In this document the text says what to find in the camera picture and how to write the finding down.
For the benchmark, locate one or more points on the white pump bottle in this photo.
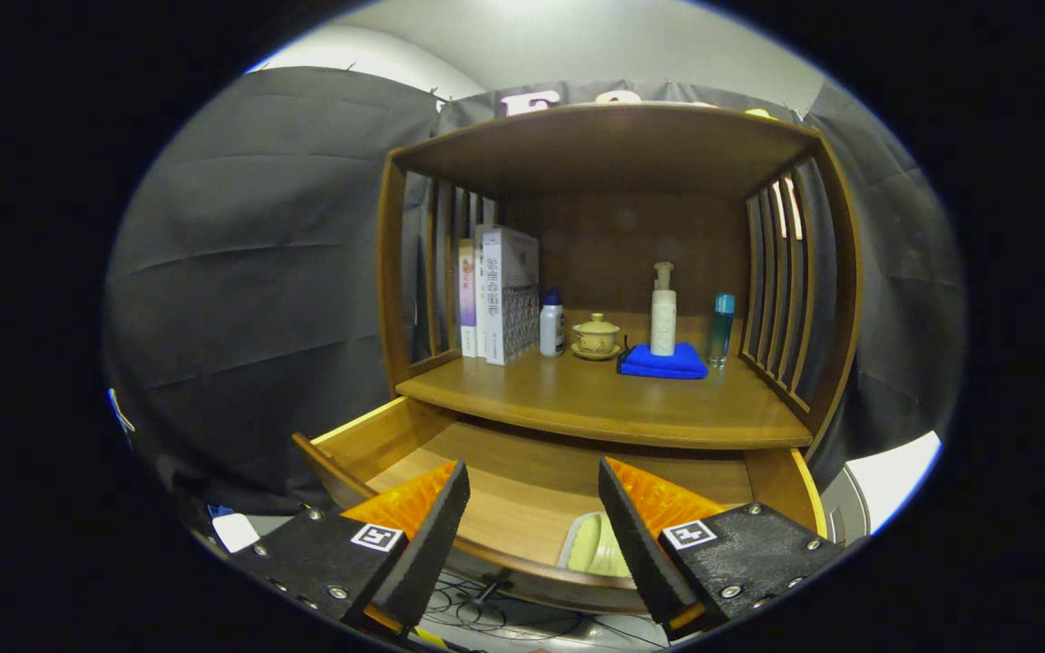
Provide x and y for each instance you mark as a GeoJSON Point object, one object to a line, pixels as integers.
{"type": "Point", "coordinates": [663, 322]}

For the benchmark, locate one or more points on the purple book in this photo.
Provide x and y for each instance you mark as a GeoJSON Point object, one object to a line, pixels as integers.
{"type": "Point", "coordinates": [467, 299]}

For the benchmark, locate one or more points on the white paper piece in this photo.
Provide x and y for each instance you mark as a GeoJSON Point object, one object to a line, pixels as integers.
{"type": "Point", "coordinates": [235, 532]}

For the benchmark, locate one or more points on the yellow lidded teacup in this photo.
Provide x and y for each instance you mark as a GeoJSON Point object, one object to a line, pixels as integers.
{"type": "Point", "coordinates": [596, 337]}

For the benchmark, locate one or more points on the wooden countertop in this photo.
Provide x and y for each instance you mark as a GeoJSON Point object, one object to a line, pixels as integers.
{"type": "Point", "coordinates": [604, 399]}

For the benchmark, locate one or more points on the white bottle blue cap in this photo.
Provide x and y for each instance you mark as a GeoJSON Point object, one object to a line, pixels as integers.
{"type": "Point", "coordinates": [551, 331]}

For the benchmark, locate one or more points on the clear blue bottle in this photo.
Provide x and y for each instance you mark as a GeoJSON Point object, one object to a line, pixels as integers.
{"type": "Point", "coordinates": [721, 336]}

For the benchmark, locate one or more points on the white table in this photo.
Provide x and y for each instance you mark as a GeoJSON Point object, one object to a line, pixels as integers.
{"type": "Point", "coordinates": [894, 472]}

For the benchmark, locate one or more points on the thin white book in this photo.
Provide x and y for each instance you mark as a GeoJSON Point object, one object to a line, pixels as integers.
{"type": "Point", "coordinates": [480, 290]}

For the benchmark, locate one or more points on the brown wooden drawer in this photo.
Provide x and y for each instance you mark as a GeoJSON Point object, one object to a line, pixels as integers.
{"type": "Point", "coordinates": [532, 494]}

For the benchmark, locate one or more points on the black backdrop cloth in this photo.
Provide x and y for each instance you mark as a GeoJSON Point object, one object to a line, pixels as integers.
{"type": "Point", "coordinates": [259, 227]}

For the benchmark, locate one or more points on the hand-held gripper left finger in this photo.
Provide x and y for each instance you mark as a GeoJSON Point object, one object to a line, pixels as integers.
{"type": "Point", "coordinates": [430, 535]}

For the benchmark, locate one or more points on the thick white patterned book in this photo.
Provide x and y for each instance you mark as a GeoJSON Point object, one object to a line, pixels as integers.
{"type": "Point", "coordinates": [513, 290]}

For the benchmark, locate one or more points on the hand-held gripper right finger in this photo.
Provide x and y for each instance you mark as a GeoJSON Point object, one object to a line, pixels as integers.
{"type": "Point", "coordinates": [640, 544]}

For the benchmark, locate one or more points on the brown wooden cabinet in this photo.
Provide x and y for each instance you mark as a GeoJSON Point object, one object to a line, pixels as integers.
{"type": "Point", "coordinates": [613, 145]}

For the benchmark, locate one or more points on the blue folded cloth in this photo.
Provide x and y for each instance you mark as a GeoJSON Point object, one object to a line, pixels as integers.
{"type": "Point", "coordinates": [663, 365]}

